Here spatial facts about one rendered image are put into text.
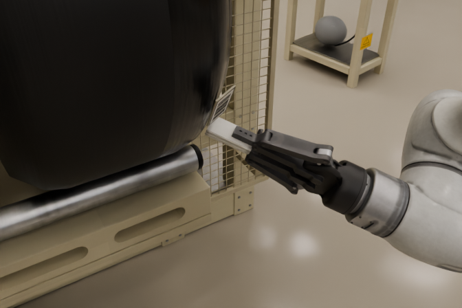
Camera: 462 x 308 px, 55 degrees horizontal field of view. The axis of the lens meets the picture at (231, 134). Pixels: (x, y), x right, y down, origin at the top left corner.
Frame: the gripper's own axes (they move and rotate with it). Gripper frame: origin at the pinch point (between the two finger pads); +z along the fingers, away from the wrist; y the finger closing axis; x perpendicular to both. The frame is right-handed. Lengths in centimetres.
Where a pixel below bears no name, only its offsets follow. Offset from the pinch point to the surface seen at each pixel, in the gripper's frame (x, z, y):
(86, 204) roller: -14.9, 14.8, 10.1
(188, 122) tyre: -5.8, 5.8, -7.4
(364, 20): 180, -50, 111
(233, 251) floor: 23, -24, 112
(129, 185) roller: -9.8, 10.6, 9.7
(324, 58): 181, -44, 151
